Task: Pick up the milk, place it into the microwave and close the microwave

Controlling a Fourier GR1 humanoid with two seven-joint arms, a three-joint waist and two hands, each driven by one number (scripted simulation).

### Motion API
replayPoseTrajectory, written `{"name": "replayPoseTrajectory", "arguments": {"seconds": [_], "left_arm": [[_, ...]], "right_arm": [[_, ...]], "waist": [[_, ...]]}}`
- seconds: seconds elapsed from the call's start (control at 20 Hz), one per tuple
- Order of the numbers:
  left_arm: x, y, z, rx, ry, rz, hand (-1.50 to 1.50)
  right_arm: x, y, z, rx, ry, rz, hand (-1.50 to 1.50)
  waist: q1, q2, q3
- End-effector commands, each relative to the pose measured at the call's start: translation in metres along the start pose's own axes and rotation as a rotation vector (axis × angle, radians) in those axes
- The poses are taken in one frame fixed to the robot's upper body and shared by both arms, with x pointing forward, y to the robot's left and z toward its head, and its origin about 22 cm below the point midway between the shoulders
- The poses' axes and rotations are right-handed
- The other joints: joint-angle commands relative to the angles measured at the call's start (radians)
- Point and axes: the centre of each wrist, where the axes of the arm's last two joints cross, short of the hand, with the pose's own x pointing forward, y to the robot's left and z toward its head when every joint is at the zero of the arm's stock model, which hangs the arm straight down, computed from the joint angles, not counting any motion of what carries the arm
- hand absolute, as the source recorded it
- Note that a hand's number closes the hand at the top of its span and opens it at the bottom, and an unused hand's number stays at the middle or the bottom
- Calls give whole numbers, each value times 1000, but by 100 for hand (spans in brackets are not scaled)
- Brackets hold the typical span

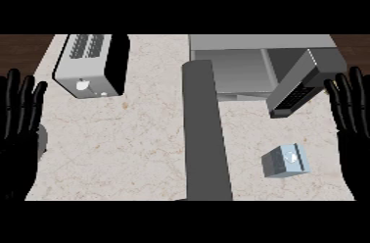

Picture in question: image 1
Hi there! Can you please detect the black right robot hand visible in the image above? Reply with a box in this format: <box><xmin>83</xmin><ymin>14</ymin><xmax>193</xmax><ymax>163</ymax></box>
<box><xmin>323</xmin><ymin>66</ymin><xmax>370</xmax><ymax>202</ymax></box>

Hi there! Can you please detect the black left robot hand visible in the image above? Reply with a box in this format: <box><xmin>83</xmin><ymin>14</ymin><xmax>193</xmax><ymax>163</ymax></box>
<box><xmin>0</xmin><ymin>68</ymin><xmax>49</xmax><ymax>202</ymax></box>

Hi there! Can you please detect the pale blue milk carton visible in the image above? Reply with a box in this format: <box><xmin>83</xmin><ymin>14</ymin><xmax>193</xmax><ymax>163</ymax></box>
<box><xmin>259</xmin><ymin>142</ymin><xmax>313</xmax><ymax>179</ymax></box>

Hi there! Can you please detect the grey microwave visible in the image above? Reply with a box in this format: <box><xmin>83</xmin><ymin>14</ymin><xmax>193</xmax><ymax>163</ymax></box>
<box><xmin>187</xmin><ymin>34</ymin><xmax>348</xmax><ymax>120</ymax></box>

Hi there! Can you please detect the silver toaster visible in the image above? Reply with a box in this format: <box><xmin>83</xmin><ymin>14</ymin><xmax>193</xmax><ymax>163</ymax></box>
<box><xmin>50</xmin><ymin>34</ymin><xmax>131</xmax><ymax>100</ymax></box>

